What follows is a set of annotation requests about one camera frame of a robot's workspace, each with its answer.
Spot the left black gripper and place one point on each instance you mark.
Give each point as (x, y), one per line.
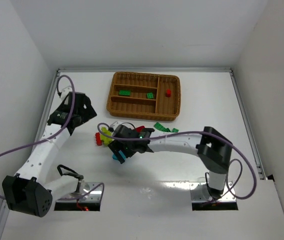
(86, 110)

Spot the green square lego brick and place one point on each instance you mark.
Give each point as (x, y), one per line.
(174, 130)

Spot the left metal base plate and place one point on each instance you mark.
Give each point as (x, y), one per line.
(89, 193)

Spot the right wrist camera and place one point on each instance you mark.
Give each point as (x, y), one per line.
(113, 126)

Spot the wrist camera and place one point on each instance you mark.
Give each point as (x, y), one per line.
(64, 90)
(113, 126)

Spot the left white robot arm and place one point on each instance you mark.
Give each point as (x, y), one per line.
(27, 191)

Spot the small green square lego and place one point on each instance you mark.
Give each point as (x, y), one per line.
(150, 95)

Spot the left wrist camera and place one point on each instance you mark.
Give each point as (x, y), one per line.
(64, 90)

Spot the long green lego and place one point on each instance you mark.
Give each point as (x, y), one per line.
(124, 93)

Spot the metal base plate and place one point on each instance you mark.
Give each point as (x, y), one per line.
(200, 194)
(89, 193)

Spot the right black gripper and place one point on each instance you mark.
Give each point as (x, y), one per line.
(117, 146)

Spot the small red lego brick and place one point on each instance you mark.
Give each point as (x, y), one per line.
(168, 93)

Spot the lime green lego piece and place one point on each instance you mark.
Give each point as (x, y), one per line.
(105, 136)

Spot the brown wicker divided basket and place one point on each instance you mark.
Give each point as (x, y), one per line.
(137, 105)

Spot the blue monster face lego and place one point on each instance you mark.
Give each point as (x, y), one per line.
(119, 156)

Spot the green flat lego plate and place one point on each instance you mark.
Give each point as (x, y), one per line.
(160, 127)

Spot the red lego arch piece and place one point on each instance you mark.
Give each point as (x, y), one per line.
(140, 128)

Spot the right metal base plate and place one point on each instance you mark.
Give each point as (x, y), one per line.
(200, 194)

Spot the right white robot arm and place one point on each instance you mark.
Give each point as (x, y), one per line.
(211, 147)

